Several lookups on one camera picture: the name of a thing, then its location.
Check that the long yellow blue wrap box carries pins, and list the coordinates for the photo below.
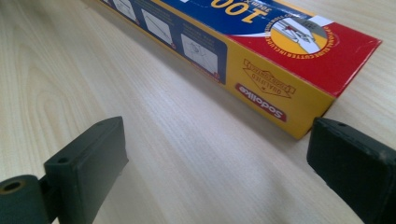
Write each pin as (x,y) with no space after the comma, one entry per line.
(264,62)

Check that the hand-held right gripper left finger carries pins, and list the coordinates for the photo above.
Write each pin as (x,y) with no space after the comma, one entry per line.
(84,168)

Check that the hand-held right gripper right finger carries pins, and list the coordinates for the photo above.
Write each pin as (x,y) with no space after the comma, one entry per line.
(355,165)

